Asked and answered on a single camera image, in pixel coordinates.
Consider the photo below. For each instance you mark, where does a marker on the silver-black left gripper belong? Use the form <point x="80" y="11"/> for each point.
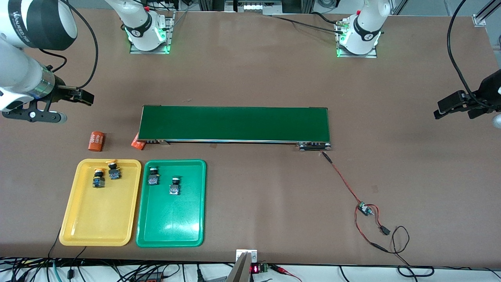
<point x="489" y="89"/>

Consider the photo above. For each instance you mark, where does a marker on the silver-black right gripper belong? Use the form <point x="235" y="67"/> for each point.
<point x="61" y="91"/>

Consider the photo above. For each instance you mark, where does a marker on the orange cylinder with 4680 print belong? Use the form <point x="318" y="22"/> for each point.
<point x="139" y="143"/>
<point x="96" y="141"/>

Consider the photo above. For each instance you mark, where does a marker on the yellow push button switch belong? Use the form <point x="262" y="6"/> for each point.
<point x="98" y="181"/>
<point x="113" y="173"/>

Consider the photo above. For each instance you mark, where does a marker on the green push button switch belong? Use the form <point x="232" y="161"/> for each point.
<point x="153" y="179"/>
<point x="174" y="189"/>

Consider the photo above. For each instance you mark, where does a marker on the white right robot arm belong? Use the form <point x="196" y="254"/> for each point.
<point x="15" y="66"/>

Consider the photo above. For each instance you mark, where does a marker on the yellow plastic tray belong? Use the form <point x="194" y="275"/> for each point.
<point x="100" y="219"/>

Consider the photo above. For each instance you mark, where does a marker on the small speed controller board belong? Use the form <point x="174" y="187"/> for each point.
<point x="364" y="209"/>

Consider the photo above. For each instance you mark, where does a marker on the green plastic tray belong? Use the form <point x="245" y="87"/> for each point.
<point x="172" y="219"/>

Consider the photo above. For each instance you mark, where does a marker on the green conveyor belt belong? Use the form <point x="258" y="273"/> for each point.
<point x="235" y="123"/>

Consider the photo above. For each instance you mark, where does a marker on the white lit panel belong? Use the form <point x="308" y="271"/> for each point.
<point x="254" y="7"/>

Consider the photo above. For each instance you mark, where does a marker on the red clip lead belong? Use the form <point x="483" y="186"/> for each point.
<point x="278" y="268"/>

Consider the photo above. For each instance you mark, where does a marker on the red LED display module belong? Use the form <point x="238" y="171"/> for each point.
<point x="255" y="269"/>

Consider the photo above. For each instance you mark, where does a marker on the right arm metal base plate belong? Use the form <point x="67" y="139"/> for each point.
<point x="150" y="51"/>

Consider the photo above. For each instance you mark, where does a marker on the aluminium frame profile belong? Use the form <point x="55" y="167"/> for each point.
<point x="479" y="19"/>

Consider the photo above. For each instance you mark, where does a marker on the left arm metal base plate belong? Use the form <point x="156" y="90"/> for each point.
<point x="356" y="56"/>

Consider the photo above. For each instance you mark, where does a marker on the grey metal bracket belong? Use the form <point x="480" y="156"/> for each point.
<point x="240" y="270"/>

